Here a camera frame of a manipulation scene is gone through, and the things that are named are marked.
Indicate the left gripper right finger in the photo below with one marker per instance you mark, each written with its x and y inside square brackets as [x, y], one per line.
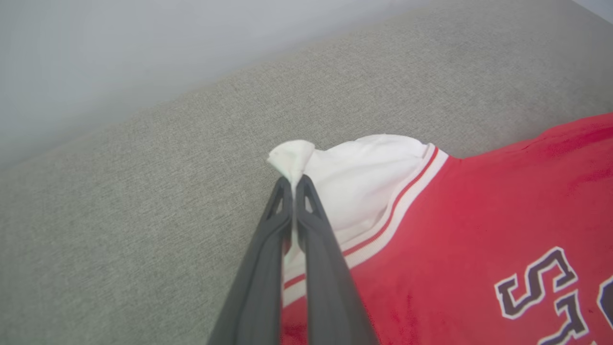
[330, 287]

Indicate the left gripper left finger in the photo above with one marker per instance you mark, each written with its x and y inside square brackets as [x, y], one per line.
[261, 278]

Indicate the red white jersey shirt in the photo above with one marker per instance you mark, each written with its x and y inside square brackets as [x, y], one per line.
[479, 215]

